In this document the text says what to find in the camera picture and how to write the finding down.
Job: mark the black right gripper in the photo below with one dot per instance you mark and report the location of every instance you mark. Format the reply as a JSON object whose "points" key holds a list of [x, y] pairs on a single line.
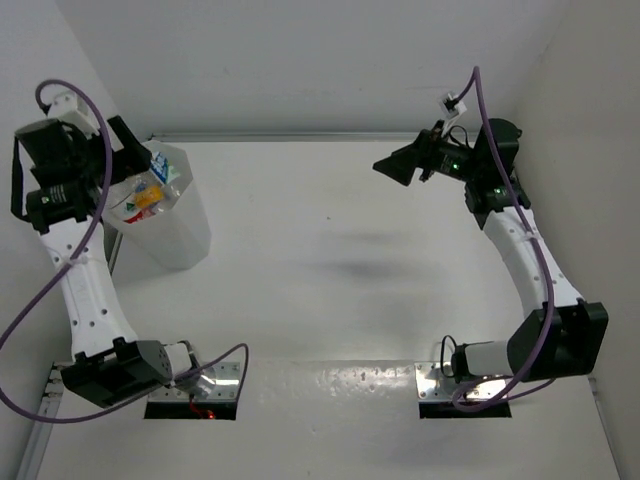
{"points": [[423, 152]]}

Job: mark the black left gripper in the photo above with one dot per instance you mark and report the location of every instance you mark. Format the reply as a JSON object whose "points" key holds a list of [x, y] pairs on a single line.
{"points": [[131, 159]]}

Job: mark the clear bottle white label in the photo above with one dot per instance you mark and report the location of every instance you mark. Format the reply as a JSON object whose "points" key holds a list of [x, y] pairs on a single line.
{"points": [[172, 178]]}

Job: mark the yellow cap small bottle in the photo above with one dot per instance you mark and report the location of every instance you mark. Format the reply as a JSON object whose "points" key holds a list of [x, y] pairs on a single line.
{"points": [[147, 195]]}

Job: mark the red label clear bottle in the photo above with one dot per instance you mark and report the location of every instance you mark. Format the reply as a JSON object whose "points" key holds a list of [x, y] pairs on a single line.
{"points": [[130, 213]]}

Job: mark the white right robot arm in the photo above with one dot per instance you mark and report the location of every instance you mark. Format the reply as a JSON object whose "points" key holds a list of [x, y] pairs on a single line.
{"points": [[562, 333]]}

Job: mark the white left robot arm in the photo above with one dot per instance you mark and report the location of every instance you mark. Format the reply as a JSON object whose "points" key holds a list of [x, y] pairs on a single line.
{"points": [[110, 363]]}

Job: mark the translucent white plastic bin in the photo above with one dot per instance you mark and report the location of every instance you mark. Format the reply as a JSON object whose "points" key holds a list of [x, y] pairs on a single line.
{"points": [[178, 236]]}

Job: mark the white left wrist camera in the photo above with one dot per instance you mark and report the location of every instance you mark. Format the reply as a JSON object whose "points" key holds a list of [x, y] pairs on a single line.
{"points": [[69, 108]]}

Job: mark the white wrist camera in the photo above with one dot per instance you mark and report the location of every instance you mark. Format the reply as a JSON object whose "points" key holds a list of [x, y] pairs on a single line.
{"points": [[453, 109], [69, 108]]}

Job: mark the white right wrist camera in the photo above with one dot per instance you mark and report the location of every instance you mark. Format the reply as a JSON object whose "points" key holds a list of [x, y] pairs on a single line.
{"points": [[453, 109]]}

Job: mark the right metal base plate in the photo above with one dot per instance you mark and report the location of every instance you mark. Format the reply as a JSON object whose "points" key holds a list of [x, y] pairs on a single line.
{"points": [[434, 383]]}

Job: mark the metal base plate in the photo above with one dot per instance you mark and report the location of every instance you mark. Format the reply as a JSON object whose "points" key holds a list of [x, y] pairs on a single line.
{"points": [[434, 383], [217, 384]]}

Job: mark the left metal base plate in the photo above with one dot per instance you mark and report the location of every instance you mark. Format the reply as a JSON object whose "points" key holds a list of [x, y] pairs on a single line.
{"points": [[217, 384]]}

